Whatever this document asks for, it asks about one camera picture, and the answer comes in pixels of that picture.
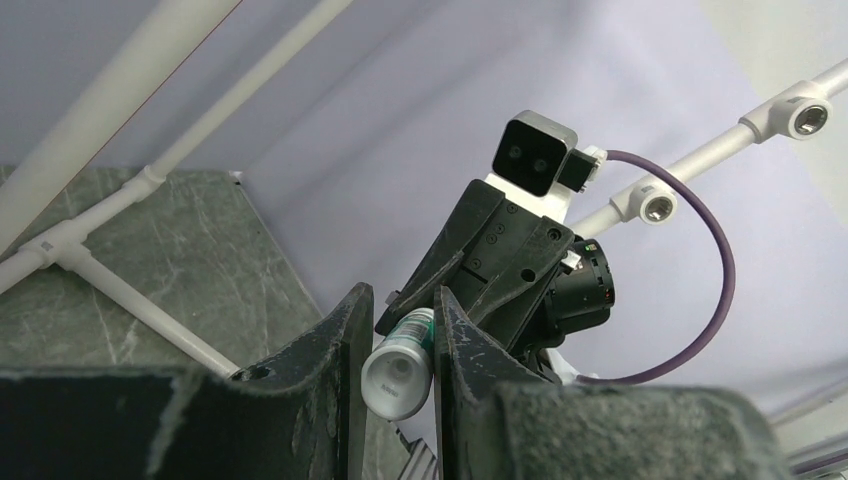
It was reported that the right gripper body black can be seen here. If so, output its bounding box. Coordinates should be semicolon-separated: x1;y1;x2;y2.
437;200;616;379

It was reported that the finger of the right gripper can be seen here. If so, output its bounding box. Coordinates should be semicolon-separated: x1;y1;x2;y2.
463;218;575;350
375;179;505;335

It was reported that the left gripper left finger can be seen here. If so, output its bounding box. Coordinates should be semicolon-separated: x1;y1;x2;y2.
1;283;374;479

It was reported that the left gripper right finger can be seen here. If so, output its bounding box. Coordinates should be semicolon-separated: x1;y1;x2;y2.
434;287;791;479

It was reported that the green white glue stick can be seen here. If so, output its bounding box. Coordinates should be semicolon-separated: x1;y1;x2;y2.
361;308;435;421

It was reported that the white pvc pipe frame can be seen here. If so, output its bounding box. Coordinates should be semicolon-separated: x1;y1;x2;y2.
1;1;847;376

